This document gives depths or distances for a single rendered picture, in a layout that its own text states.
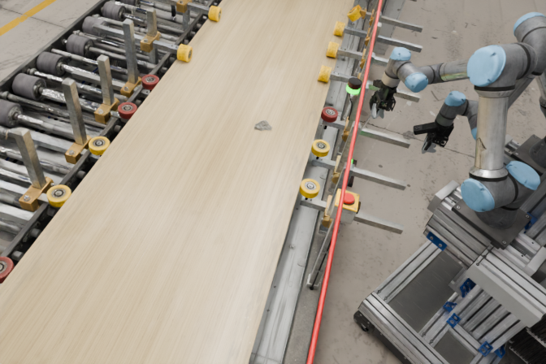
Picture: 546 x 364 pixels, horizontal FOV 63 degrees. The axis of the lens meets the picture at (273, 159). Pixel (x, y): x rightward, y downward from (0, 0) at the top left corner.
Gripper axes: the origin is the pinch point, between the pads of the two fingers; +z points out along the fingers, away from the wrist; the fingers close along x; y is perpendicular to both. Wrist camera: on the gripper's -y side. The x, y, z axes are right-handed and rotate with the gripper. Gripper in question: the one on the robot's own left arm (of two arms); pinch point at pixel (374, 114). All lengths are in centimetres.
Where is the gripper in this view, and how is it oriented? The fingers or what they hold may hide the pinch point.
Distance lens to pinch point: 209.5
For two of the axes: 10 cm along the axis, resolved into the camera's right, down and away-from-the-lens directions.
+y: 0.9, 7.2, -6.8
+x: 9.9, 0.3, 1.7
